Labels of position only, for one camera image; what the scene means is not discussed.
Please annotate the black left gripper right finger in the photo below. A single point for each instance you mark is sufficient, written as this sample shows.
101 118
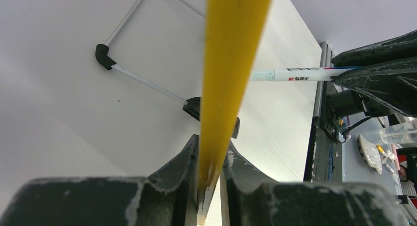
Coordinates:
249 197

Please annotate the green whiteboard marker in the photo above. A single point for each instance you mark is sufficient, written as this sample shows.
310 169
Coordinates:
297 74

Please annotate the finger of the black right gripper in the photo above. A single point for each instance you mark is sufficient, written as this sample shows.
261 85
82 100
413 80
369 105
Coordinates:
401 47
392 84

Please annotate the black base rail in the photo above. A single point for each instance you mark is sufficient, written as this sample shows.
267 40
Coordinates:
324 157

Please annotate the aluminium frame rail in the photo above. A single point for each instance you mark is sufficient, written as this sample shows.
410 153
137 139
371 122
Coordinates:
320 96

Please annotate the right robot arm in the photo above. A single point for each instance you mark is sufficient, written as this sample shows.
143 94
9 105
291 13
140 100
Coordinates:
351 102

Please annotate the yellow framed whiteboard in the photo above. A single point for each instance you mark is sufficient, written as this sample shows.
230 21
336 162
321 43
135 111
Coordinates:
232 33

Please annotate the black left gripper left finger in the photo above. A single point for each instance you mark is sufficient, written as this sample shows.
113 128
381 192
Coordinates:
114 201

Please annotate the clear plastic container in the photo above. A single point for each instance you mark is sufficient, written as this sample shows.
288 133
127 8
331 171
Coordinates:
402 133

